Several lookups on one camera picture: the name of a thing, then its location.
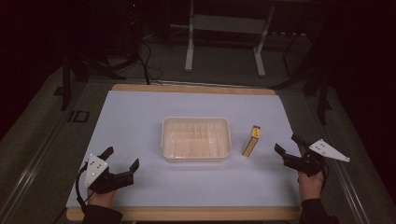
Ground white metal stand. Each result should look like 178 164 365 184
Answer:
183 0 276 78

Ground person's left hand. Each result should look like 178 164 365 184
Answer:
87 188 117 208

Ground person's right hand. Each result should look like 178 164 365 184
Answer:
297 169 325 203

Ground black rectangular floor bracket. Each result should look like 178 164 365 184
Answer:
67 109 91 123

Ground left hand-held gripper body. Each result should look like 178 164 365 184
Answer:
83 153 135 195

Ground black floor cable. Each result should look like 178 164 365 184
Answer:
136 39 164 86

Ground white plastic container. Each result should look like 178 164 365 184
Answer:
160 116 233 163

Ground white table mat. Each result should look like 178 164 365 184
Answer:
65 90 302 209

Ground metal floor rail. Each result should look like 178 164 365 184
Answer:
0 116 68 224
306 96 373 224

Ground silver metal strip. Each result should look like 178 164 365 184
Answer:
151 79 250 90

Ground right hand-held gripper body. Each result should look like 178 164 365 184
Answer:
282 138 351 178

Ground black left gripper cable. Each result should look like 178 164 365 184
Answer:
75 161 96 217

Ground yellow small box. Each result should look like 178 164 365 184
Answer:
242 124 262 159

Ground black equipment post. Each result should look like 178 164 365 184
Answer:
123 0 145 64

